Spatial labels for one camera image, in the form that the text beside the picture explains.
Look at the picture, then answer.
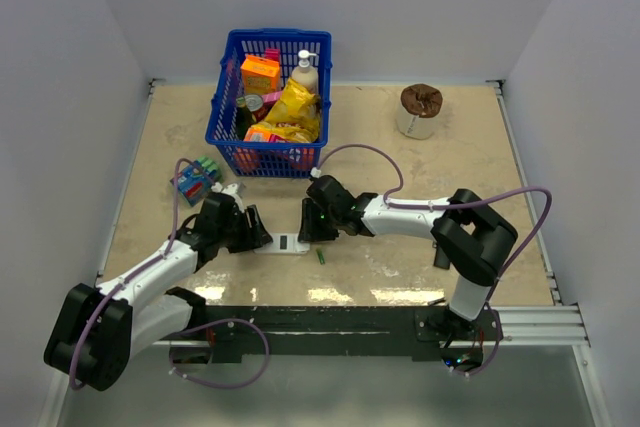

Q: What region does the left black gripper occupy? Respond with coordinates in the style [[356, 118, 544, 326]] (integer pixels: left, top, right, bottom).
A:
[[217, 205, 272, 254]]

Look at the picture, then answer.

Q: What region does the white remote control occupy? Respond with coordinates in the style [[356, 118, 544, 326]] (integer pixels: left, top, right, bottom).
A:
[[254, 233, 311, 255]]

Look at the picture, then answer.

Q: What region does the green battery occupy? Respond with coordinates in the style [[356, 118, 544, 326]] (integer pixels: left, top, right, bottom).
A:
[[316, 248, 326, 265]]

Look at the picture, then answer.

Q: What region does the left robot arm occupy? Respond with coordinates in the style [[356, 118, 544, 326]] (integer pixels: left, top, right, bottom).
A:
[[44, 192, 273, 391]]

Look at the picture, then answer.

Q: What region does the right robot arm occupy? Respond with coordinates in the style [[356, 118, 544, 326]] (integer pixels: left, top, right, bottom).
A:
[[298, 175, 518, 340]]

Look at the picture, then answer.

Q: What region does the black remote control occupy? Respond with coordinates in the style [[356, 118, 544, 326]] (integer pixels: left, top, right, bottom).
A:
[[432, 242, 451, 270]]

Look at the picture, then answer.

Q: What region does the blue plastic basket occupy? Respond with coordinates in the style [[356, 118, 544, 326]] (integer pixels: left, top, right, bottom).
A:
[[205, 28, 332, 178]]

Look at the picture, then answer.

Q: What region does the orange pink snack box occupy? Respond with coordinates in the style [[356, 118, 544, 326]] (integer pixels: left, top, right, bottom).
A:
[[244, 124, 288, 143]]

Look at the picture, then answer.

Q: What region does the yellow chip bag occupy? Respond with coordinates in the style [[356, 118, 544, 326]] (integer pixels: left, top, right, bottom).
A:
[[263, 79, 320, 143]]

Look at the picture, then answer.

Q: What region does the tin can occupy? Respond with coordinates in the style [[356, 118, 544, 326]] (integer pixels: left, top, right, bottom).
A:
[[236, 94, 265, 122]]

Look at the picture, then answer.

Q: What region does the brown small battery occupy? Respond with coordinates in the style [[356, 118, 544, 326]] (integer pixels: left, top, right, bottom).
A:
[[427, 297, 446, 306]]

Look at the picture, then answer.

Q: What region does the white pump bottle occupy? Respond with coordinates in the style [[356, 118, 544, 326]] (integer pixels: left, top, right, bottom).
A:
[[290, 49, 319, 94]]

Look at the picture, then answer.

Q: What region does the orange juice carton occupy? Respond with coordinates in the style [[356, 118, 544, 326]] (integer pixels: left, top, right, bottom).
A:
[[241, 55, 281, 95]]

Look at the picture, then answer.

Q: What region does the white cup brown lid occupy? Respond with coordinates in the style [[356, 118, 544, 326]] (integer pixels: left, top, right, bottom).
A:
[[396, 83, 443, 140]]

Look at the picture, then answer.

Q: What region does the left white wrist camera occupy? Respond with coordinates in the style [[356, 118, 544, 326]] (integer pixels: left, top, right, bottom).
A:
[[210, 182, 246, 212]]

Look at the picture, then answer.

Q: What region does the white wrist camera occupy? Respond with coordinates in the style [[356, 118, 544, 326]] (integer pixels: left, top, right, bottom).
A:
[[310, 167, 322, 179], [210, 182, 246, 212]]

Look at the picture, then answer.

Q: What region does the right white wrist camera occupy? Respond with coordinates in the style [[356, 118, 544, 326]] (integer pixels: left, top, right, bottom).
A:
[[310, 167, 322, 179]]

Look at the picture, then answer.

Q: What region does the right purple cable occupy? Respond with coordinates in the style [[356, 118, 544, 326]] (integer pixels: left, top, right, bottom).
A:
[[317, 144, 555, 298]]

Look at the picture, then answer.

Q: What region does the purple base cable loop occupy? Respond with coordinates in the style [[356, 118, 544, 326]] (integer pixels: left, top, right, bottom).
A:
[[168, 318, 275, 391]]

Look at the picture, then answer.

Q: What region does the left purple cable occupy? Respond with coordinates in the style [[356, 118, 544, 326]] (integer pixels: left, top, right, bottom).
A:
[[68, 158, 216, 392]]

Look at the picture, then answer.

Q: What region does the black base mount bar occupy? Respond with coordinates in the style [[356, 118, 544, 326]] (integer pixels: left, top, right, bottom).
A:
[[166, 306, 502, 363]]

